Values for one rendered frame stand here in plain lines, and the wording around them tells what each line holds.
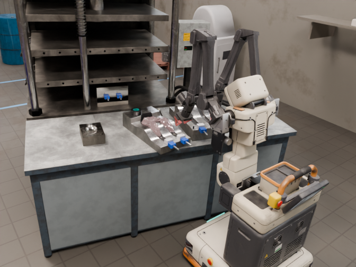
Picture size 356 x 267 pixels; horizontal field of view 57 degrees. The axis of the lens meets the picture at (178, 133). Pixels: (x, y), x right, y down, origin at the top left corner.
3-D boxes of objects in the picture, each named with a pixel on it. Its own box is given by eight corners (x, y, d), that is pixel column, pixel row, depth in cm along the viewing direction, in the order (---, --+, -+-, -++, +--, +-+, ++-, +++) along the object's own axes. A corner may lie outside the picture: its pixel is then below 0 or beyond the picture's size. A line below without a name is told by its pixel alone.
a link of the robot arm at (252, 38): (252, 24, 206) (260, 26, 213) (234, 29, 215) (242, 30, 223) (258, 95, 209) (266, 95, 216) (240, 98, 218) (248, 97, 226)
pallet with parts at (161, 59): (187, 67, 676) (188, 51, 660) (154, 72, 632) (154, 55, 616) (156, 53, 755) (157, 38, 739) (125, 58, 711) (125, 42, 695)
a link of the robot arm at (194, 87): (196, 32, 178) (211, 30, 184) (189, 29, 182) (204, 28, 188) (189, 105, 198) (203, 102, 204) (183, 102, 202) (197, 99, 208)
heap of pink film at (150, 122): (177, 131, 239) (177, 122, 235) (156, 138, 228) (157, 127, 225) (156, 118, 256) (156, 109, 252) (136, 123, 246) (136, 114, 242)
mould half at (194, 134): (223, 136, 248) (226, 120, 242) (192, 141, 239) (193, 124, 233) (196, 110, 289) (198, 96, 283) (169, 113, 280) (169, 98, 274)
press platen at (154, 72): (167, 79, 299) (167, 73, 297) (36, 88, 261) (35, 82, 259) (144, 57, 359) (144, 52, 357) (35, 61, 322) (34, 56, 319)
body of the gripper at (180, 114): (175, 114, 213) (178, 106, 207) (187, 111, 218) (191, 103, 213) (180, 122, 210) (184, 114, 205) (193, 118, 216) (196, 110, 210)
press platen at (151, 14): (168, 21, 278) (169, 15, 276) (26, 21, 240) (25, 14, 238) (145, 8, 335) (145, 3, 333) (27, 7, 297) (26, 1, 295)
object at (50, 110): (179, 109, 307) (180, 103, 304) (27, 124, 262) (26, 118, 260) (152, 80, 375) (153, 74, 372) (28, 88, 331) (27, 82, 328)
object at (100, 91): (128, 104, 295) (127, 85, 287) (97, 106, 286) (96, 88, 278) (116, 85, 336) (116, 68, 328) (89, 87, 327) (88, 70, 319)
